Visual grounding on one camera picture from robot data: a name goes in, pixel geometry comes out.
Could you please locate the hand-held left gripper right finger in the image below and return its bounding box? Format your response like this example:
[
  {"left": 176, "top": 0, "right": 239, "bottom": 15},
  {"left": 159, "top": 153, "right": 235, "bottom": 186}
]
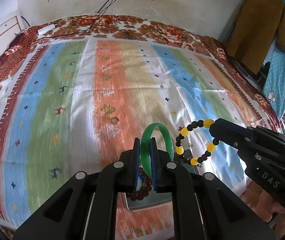
[{"left": 150, "top": 137, "right": 276, "bottom": 240}]

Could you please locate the striped colourful mat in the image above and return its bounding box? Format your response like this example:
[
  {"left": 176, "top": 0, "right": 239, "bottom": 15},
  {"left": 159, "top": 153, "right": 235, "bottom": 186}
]
[{"left": 0, "top": 39, "right": 280, "bottom": 235}]

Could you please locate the white charger block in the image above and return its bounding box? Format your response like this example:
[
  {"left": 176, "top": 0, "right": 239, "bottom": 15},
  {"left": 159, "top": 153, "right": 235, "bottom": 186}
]
[{"left": 38, "top": 25, "right": 55, "bottom": 35}]

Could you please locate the red bead bracelet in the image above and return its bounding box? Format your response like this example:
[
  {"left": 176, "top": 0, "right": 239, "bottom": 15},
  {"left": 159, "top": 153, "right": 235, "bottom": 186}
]
[{"left": 130, "top": 167, "right": 154, "bottom": 201}]

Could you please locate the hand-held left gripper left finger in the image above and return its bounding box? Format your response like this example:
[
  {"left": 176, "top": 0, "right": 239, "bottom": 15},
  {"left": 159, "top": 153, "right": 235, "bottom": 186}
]
[{"left": 12, "top": 138, "right": 141, "bottom": 240}]

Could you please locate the brown hanging garment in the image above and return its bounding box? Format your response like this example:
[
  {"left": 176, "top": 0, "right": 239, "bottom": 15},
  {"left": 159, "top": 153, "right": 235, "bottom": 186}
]
[{"left": 226, "top": 0, "right": 285, "bottom": 74}]

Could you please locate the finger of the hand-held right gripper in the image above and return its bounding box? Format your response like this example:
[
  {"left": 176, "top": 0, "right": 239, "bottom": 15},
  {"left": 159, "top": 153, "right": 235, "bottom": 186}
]
[
  {"left": 215, "top": 118, "right": 255, "bottom": 142},
  {"left": 209, "top": 125, "right": 251, "bottom": 152}
]

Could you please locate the green jade bangle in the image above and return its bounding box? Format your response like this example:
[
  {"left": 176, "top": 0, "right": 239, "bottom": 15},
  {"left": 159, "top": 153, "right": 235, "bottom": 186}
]
[{"left": 141, "top": 122, "right": 174, "bottom": 178}]

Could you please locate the silver metal tin box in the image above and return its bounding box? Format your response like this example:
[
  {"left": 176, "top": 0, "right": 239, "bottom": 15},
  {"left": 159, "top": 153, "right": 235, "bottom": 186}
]
[{"left": 125, "top": 149, "right": 203, "bottom": 212}]

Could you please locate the blue rabbit print curtain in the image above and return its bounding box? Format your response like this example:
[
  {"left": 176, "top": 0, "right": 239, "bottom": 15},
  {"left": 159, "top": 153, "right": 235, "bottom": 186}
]
[{"left": 247, "top": 0, "right": 285, "bottom": 120}]

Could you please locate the white headboard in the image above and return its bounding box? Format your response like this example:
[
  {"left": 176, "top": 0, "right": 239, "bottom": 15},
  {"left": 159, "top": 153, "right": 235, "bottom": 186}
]
[{"left": 0, "top": 15, "right": 30, "bottom": 54}]

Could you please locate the yellow and black bead bracelet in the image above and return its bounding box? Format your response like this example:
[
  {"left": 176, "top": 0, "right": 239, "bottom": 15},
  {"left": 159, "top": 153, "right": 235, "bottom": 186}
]
[{"left": 175, "top": 119, "right": 218, "bottom": 166}]

